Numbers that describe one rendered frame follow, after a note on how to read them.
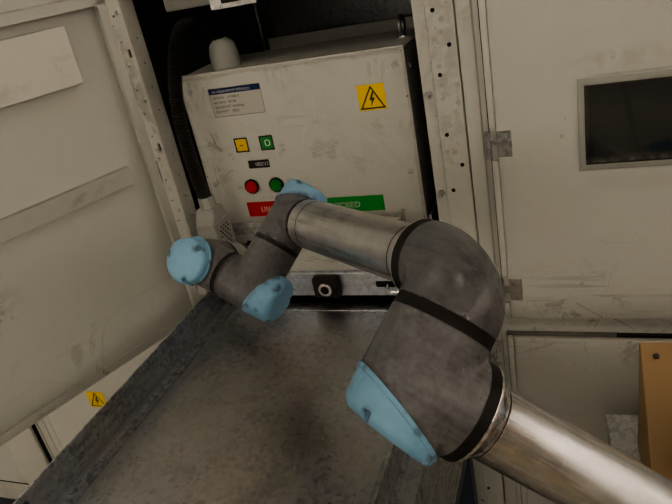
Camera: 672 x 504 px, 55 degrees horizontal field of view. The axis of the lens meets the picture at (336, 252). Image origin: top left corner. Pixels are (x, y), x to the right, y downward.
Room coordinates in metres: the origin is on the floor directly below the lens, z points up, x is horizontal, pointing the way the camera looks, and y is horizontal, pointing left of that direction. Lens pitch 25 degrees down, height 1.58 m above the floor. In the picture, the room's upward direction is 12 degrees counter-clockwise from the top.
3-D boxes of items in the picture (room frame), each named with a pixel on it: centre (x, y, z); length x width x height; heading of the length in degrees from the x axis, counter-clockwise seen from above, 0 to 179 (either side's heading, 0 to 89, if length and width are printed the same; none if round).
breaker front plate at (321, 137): (1.31, 0.03, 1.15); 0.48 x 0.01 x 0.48; 67
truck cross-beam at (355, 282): (1.33, 0.02, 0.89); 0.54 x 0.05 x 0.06; 67
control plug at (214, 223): (1.33, 0.25, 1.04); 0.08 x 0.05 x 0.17; 157
